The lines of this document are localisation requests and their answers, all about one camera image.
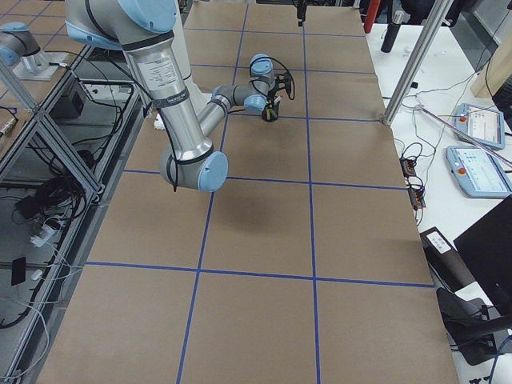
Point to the black thermos bottle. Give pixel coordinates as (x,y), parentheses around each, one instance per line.
(392,30)

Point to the orange usb hub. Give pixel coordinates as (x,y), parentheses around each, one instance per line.
(416,199)
(408,167)

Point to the wooden board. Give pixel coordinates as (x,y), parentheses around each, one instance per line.
(495,72)

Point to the black monitor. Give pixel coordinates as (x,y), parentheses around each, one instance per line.
(485,248)

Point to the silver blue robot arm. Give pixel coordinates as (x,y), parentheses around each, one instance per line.
(145,32)

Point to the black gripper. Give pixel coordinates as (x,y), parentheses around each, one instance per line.
(301,12)

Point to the brown paper table cover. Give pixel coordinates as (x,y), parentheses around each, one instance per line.
(305,267)

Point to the far teach pendant tablet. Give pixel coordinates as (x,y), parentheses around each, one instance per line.
(485,125)

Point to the near teach pendant tablet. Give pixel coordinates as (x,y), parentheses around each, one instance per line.
(477,173)

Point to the teach pendant tablet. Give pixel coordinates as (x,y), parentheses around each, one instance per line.
(485,125)
(477,173)

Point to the spare grey robot arm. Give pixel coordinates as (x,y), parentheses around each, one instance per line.
(22,53)

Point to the aluminium frame post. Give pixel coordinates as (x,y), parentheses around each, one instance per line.
(421,47)

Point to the aluminium frame rack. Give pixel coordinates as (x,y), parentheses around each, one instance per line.
(63,145)

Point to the red bottle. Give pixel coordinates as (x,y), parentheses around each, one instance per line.
(371,14)

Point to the black mesh pen cup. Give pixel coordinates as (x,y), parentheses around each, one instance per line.
(270,113)

